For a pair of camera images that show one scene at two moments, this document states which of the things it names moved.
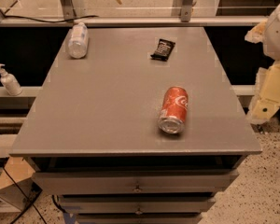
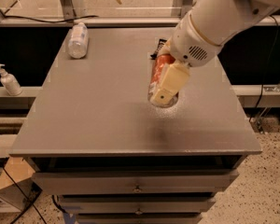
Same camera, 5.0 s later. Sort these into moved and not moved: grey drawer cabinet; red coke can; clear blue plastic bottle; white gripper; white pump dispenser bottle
Moved: red coke can; white gripper
Not moved: grey drawer cabinet; white pump dispenser bottle; clear blue plastic bottle
